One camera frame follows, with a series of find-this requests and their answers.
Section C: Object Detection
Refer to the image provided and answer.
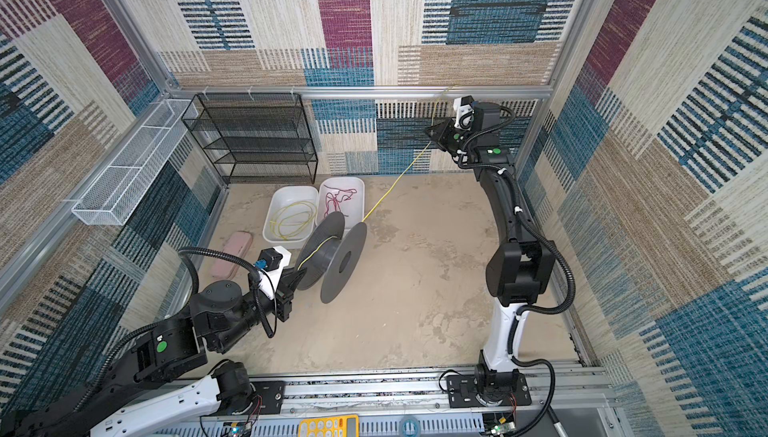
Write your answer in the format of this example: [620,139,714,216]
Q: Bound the blue tape roll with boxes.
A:
[398,416,422,437]

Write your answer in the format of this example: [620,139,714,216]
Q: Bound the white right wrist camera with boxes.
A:
[453,96,475,131]

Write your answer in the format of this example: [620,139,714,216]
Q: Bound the black wire mesh shelf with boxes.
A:
[181,93,318,185]

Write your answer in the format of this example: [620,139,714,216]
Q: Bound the white wire mesh basket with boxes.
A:
[72,99,190,226]

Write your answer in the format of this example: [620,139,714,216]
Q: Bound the yellow calculator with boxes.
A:
[297,415,361,437]

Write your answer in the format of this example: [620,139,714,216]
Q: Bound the aluminium corner post right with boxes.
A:
[515,0,597,176]

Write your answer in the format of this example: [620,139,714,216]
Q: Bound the white tray with red cable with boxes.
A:
[315,176,365,231]

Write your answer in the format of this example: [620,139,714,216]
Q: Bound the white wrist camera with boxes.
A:
[255,246,291,300]
[453,96,475,131]

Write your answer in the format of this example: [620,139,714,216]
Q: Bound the white tray with yellow cables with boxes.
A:
[262,186,319,250]

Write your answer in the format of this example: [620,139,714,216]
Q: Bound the aluminium horizontal back rail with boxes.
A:
[167,85,554,100]

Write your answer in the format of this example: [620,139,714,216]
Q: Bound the aluminium corner post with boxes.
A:
[102,0,171,95]
[515,0,597,176]

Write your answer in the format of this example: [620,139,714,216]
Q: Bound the yellow cable in tray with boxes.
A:
[268,199,317,241]

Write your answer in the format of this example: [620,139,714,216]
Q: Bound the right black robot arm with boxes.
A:
[426,96,575,408]

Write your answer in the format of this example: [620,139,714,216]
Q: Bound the pink eraser block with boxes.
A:
[211,231,253,280]

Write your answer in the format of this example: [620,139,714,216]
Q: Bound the yellow cable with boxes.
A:
[268,199,317,241]
[296,85,451,270]

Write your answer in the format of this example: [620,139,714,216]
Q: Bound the aluminium corner post left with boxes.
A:
[102,0,171,95]

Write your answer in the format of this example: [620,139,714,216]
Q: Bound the red cable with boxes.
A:
[323,187,359,217]

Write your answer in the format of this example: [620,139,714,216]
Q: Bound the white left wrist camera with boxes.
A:
[255,246,291,300]

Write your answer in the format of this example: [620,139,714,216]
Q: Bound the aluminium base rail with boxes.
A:
[101,364,613,437]

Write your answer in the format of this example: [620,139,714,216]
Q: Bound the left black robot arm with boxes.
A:
[1,247,307,436]

